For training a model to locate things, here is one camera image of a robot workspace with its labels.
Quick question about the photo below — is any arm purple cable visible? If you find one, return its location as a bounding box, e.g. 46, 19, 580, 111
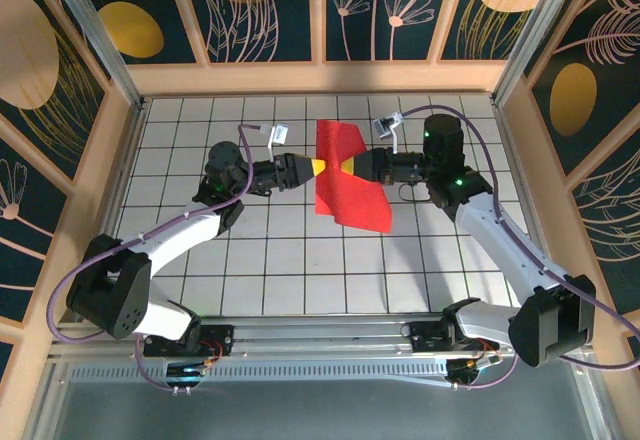
399, 103, 640, 391
49, 123, 274, 394

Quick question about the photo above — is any long aluminium base rail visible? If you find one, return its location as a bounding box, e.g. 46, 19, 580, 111
49, 313, 594, 361

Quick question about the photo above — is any white grid table mat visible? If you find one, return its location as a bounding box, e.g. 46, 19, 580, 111
93, 93, 555, 318

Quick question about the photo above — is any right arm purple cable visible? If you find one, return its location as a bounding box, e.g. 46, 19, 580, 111
399, 103, 640, 391

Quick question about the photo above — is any aluminium side rail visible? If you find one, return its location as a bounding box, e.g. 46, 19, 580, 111
492, 97, 569, 319
74, 99, 150, 322

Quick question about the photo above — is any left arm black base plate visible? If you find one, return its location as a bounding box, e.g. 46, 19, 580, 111
142, 323, 236, 359

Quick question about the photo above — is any aluminium corner post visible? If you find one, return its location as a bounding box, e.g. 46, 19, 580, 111
491, 0, 575, 107
38, 0, 147, 111

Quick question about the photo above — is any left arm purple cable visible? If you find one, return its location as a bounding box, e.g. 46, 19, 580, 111
49, 123, 274, 394

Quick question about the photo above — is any small wired circuit board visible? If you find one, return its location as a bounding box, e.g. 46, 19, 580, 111
164, 357, 214, 386
447, 352, 504, 386

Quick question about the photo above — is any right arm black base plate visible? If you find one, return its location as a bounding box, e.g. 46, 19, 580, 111
407, 320, 501, 356

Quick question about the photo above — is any slotted grey cable duct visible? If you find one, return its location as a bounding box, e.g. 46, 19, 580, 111
69, 362, 451, 386

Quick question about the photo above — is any thin black cable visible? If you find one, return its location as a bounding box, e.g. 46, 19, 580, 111
398, 183, 429, 205

